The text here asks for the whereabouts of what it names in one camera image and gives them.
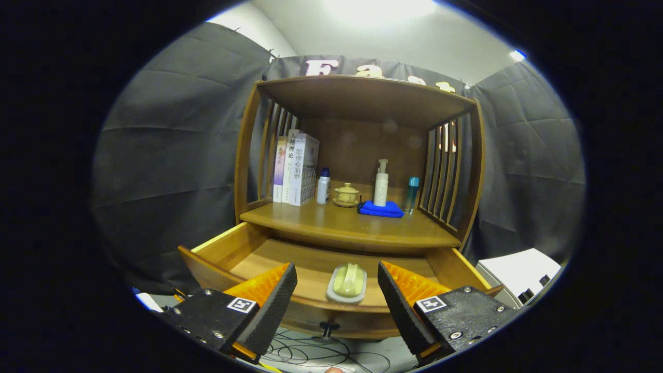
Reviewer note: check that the green scrub brush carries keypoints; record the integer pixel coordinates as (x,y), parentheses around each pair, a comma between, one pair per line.
(346,282)

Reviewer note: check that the white side cabinet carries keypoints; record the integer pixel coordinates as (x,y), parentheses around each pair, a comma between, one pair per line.
(518,269)

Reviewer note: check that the blue folded cloth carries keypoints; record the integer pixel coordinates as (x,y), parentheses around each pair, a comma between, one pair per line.
(380,210)

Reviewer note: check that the wooden cabinet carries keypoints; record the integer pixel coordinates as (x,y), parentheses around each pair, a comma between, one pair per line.
(362,145)

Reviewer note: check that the large round ceiling light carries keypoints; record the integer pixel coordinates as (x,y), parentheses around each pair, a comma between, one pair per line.
(378,9)

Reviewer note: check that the thin white book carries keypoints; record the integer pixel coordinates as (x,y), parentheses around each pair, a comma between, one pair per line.
(289,171)

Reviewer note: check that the yellow lidded teacup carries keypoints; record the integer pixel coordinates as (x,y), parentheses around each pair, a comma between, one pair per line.
(346,196)

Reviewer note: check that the black backdrop cloth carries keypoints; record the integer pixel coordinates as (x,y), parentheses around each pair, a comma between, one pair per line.
(166,155)

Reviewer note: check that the thick white book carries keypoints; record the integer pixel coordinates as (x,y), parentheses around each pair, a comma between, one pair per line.
(305,171)

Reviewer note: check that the wooden drawer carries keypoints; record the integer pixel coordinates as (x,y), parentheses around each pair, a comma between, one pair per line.
(311,264)

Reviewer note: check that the purple book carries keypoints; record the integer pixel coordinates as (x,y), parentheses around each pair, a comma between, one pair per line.
(278,171)

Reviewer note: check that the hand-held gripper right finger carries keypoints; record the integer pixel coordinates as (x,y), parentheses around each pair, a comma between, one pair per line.
(399,305)

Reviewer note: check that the small ceiling light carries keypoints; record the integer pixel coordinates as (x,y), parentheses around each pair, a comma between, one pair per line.
(517,55)

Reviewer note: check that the teal bottle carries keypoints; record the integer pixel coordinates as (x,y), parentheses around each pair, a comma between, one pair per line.
(412,194)

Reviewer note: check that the white pump bottle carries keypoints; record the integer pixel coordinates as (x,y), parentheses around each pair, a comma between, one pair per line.
(380,189)

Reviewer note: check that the wooden countertop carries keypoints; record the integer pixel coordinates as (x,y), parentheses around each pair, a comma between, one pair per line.
(336,223)

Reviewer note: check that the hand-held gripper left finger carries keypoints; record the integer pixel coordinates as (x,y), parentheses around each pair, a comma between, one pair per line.
(277,305)

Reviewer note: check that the small white blue-capped bottle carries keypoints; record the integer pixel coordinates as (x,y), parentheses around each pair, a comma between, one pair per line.
(323,189)

